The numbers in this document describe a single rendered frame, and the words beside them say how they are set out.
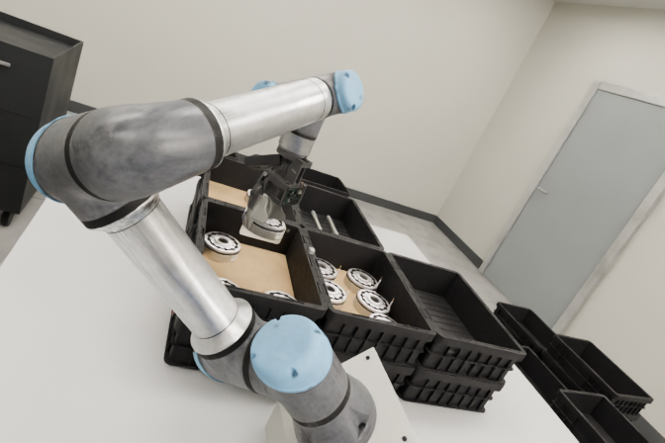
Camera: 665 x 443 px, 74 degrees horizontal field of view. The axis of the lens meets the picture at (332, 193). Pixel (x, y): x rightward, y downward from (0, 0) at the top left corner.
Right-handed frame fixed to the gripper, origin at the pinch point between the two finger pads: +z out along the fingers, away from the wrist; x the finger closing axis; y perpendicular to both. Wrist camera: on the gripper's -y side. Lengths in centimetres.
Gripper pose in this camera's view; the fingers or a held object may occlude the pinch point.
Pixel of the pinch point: (255, 221)
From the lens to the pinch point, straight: 107.6
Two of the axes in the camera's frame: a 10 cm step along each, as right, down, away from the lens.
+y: 7.2, 5.0, -4.8
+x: 5.6, -0.2, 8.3
